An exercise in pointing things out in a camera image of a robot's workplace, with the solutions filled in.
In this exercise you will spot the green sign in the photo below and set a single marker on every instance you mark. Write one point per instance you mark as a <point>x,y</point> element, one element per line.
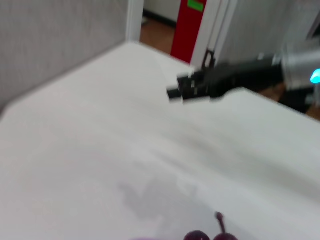
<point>195,5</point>

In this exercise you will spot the wide white door frame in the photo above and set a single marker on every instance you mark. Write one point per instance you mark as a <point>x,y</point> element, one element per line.
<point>215,30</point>

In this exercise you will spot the red panel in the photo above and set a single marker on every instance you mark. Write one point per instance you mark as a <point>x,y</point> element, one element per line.
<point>186,32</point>

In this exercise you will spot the red purple grape bunch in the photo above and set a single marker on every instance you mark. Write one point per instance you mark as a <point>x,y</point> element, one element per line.
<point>197,235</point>

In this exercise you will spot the narrow white partition post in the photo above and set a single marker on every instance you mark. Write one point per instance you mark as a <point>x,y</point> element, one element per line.
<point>135,20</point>

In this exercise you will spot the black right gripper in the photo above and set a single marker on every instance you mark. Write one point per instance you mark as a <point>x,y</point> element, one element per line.
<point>237,75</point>

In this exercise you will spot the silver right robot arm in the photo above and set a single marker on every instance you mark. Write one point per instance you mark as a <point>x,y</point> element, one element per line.
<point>297,70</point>

